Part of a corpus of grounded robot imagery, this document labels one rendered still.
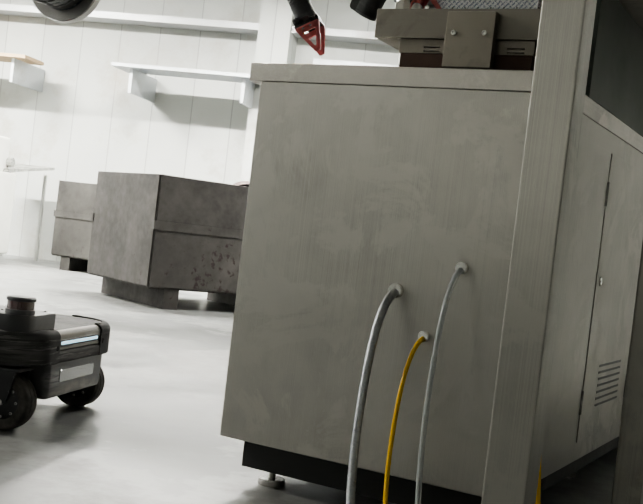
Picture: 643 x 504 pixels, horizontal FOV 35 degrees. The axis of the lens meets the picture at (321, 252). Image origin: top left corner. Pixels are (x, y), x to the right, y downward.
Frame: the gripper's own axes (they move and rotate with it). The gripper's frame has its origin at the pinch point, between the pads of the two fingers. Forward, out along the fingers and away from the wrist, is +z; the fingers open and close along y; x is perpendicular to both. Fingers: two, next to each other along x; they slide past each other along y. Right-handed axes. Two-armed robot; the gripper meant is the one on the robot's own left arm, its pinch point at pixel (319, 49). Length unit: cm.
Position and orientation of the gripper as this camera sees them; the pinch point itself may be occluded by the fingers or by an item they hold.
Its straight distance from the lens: 282.5
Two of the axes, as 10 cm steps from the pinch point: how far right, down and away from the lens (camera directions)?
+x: -9.0, 3.9, 1.8
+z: 3.8, 9.2, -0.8
